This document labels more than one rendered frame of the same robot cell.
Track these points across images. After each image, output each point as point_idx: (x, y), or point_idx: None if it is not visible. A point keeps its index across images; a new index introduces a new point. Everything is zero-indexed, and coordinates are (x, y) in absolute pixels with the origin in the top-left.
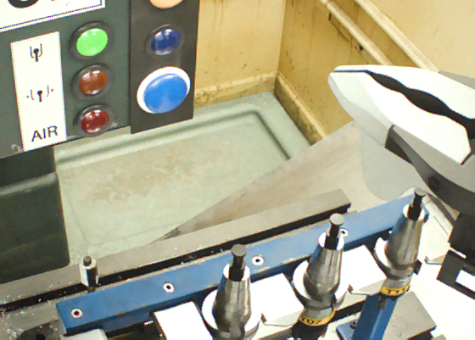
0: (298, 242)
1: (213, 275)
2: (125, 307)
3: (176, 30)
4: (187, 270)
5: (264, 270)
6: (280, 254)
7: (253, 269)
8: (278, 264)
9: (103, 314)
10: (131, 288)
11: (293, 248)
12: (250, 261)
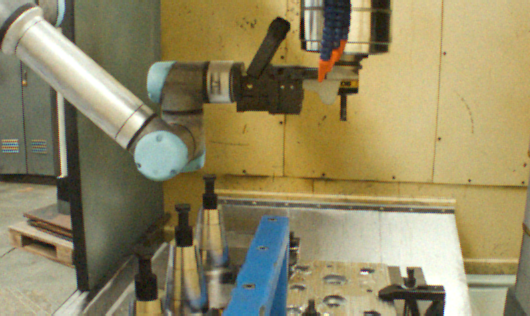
0: (246, 310)
1: (255, 265)
2: (260, 232)
3: None
4: (272, 257)
5: (234, 285)
6: (242, 297)
7: (241, 281)
8: (231, 293)
9: (261, 225)
10: (275, 237)
11: (242, 305)
12: (251, 282)
